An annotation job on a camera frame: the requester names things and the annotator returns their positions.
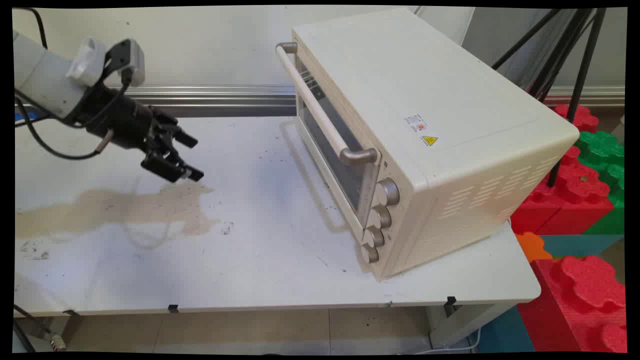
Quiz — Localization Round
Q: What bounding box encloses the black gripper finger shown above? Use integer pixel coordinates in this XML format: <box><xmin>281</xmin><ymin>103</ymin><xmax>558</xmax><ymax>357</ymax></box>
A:
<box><xmin>140</xmin><ymin>144</ymin><xmax>205</xmax><ymax>184</ymax></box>
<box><xmin>150</xmin><ymin>107</ymin><xmax>199</xmax><ymax>150</ymax></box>

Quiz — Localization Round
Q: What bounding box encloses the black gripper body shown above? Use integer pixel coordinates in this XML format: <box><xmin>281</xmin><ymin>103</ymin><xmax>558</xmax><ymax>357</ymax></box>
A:
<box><xmin>75</xmin><ymin>82</ymin><xmax>168</xmax><ymax>152</ymax></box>

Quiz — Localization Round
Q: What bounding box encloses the glass oven door with handle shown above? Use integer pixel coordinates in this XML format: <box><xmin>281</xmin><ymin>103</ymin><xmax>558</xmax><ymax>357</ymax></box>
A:
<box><xmin>275</xmin><ymin>41</ymin><xmax>384</xmax><ymax>237</ymax></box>

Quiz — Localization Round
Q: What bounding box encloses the white label sticker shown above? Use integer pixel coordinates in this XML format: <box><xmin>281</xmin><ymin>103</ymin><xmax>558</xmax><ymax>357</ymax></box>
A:
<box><xmin>404</xmin><ymin>114</ymin><xmax>428</xmax><ymax>134</ymax></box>

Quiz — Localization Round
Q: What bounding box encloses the cream toaster oven body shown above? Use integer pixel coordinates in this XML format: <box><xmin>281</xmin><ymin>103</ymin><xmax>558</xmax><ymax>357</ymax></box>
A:
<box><xmin>291</xmin><ymin>7</ymin><xmax>581</xmax><ymax>282</ymax></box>

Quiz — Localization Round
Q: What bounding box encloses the white background panel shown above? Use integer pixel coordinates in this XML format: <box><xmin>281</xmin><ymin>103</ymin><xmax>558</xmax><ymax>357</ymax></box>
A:
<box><xmin>414</xmin><ymin>6</ymin><xmax>476</xmax><ymax>47</ymax></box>

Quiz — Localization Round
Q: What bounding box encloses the white table leg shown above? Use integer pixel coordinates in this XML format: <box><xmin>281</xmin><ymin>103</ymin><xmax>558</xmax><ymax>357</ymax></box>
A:
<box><xmin>427</xmin><ymin>302</ymin><xmax>519</xmax><ymax>350</ymax></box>

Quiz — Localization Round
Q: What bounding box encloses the orange foam block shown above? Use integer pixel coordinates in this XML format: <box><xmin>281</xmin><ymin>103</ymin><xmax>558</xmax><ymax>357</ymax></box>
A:
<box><xmin>515</xmin><ymin>231</ymin><xmax>554</xmax><ymax>264</ymax></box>

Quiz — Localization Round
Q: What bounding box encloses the small red foam block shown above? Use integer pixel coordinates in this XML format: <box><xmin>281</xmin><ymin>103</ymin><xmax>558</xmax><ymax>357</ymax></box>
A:
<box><xmin>552</xmin><ymin>103</ymin><xmax>600</xmax><ymax>134</ymax></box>

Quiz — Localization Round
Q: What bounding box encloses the black tripod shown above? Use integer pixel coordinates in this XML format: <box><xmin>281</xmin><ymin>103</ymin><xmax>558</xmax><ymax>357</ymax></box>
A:
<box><xmin>491</xmin><ymin>7</ymin><xmax>608</xmax><ymax>188</ymax></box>

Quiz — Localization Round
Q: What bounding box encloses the teal foam block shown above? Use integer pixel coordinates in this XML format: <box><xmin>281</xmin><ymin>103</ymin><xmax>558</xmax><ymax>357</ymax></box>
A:
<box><xmin>539</xmin><ymin>234</ymin><xmax>625</xmax><ymax>259</ymax></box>

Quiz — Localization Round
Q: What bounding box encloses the green foam block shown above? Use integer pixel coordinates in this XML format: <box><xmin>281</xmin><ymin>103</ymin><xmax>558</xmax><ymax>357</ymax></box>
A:
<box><xmin>574</xmin><ymin>130</ymin><xmax>626</xmax><ymax>236</ymax></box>

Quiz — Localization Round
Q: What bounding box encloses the large red foam block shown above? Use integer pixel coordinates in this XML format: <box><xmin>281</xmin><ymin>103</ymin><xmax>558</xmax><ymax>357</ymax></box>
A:
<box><xmin>517</xmin><ymin>255</ymin><xmax>628</xmax><ymax>353</ymax></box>

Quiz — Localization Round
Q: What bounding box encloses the black camera cable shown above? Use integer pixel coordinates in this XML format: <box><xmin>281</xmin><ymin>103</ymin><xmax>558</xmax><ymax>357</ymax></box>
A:
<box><xmin>100</xmin><ymin>67</ymin><xmax>135</xmax><ymax>123</ymax></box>

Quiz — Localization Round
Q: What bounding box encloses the aluminium rail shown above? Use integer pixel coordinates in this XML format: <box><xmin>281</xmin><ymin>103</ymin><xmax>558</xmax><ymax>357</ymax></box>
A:
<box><xmin>15</xmin><ymin>85</ymin><xmax>626</xmax><ymax>119</ymax></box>

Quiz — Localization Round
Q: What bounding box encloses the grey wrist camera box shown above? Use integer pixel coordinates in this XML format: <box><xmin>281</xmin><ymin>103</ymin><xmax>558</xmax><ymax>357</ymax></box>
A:
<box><xmin>105</xmin><ymin>39</ymin><xmax>146</xmax><ymax>87</ymax></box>

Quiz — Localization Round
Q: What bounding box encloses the black looping arm cable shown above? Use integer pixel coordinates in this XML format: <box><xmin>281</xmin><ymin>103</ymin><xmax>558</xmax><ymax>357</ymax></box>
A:
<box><xmin>15</xmin><ymin>90</ymin><xmax>117</xmax><ymax>161</ymax></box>

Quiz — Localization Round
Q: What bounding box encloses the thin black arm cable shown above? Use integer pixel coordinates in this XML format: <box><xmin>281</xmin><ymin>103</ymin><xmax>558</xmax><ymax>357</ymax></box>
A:
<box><xmin>13</xmin><ymin>7</ymin><xmax>49</xmax><ymax>50</ymax></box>

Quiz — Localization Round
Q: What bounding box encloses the cable with metal connector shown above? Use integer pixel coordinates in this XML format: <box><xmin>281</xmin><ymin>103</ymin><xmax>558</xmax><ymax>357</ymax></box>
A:
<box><xmin>13</xmin><ymin>304</ymin><xmax>67</xmax><ymax>352</ymax></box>

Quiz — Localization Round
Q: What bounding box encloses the white floor cable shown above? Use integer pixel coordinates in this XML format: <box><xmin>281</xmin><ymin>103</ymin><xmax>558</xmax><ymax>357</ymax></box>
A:
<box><xmin>400</xmin><ymin>326</ymin><xmax>482</xmax><ymax>355</ymax></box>

